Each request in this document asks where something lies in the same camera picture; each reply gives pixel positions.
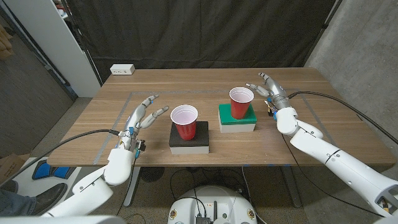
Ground white power strip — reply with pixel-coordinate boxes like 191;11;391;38
109;63;136;76

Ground cardboard box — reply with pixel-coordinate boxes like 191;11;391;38
0;152;24;184

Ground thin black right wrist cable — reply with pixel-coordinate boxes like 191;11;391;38
281;133;386;218

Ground black round floor object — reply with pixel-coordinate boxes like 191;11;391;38
139;167;165;183

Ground blue and black foot pedal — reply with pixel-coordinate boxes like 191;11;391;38
32;160;71;180

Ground thin black left wrist cable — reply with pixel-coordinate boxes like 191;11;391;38
116;158;137;217

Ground green-topped white block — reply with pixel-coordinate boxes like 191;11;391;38
218;103;258;134

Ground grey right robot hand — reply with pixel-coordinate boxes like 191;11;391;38
245;72;290;111

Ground red plastic cup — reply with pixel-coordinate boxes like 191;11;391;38
229;86;255;120
170;104;199;141

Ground white floor board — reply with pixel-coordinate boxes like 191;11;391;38
12;157;81;200

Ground black backdrop stand pole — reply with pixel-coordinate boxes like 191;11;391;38
303;0;343;68
60;0;103;86

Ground black curtain backdrop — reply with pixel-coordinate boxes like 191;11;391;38
67;0;338;83

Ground white robot torso base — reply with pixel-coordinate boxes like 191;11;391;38
167;185;258;224

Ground tan stacked boards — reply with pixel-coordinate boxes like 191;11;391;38
0;24;15;60

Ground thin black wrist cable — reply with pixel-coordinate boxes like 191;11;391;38
116;158;137;217
281;133;386;218

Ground white cabinet panel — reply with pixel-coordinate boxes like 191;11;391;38
2;0;102;98

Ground black leather shoe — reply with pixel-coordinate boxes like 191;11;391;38
30;182;68;216

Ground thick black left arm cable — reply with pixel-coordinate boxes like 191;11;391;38
0;129;121;187

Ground black floor cable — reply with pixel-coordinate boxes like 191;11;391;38
169;167;249;218

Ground black-topped white block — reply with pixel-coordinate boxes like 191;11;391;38
169;121;210;156

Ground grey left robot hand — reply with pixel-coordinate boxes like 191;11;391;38
116;94;170;153

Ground person's leg in jeans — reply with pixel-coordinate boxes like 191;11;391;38
0;188;37;217

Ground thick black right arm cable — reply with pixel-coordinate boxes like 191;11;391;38
287;91;398;146

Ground white robot shoulder shell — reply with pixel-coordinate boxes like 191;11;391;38
0;215;127;224

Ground grey floor cable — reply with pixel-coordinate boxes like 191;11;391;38
241;166;268;224

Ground white table leg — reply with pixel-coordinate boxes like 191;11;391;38
123;167;141;208

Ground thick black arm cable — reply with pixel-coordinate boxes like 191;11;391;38
287;91;398;146
0;129;121;187

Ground grey table leg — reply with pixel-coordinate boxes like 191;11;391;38
281;166;302;208

